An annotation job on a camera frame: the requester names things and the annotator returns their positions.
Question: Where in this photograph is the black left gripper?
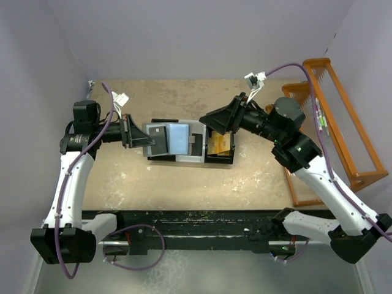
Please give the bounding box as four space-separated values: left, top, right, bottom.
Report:
93 113 156 148

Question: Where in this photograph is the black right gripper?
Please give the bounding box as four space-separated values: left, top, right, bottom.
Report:
198 92 281 143

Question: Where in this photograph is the black credit card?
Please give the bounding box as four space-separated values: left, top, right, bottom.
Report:
149 126 168 156

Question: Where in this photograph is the grey card holder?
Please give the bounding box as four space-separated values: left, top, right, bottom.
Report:
142 122 191 157

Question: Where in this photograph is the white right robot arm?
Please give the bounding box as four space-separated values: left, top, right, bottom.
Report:
199 94 391 264

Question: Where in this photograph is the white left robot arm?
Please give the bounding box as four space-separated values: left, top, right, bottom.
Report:
30 100 155 265

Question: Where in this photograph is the gold cards stack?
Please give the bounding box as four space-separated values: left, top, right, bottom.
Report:
207 130 231 156

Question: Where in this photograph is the black cards stack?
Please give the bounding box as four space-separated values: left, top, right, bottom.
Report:
191 133 203 156

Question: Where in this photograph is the black bin with gold cards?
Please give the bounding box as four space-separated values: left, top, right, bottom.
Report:
204 127 235 165

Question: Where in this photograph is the pink marker pen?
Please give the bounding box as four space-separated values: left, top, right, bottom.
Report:
315 97 322 123

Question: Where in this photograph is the green marker pen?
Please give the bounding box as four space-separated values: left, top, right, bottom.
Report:
317 114 330 137

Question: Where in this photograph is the orange wooden rack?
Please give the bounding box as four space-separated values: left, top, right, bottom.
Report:
282 58 388 192

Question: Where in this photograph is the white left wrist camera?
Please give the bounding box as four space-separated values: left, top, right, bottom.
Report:
111 91 129 119

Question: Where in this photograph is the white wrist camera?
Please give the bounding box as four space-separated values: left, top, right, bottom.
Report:
244 72 266 104
111 91 129 119

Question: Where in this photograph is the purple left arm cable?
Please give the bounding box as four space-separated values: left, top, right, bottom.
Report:
53 81 116 280

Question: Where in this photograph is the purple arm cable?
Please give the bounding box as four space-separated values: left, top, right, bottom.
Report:
53 81 116 280
263 62 392 243

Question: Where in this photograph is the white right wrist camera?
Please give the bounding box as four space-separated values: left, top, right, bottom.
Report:
244 72 266 104

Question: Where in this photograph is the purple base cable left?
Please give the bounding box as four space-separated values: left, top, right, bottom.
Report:
102 223 167 271

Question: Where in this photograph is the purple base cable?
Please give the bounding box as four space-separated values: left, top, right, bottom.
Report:
271 237 310 265
102 223 167 271

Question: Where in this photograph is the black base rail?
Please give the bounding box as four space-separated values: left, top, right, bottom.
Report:
101 210 292 255

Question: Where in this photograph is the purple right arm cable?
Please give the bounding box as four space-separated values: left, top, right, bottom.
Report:
263 62 392 243

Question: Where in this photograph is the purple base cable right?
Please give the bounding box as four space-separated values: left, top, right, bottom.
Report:
271 237 310 265

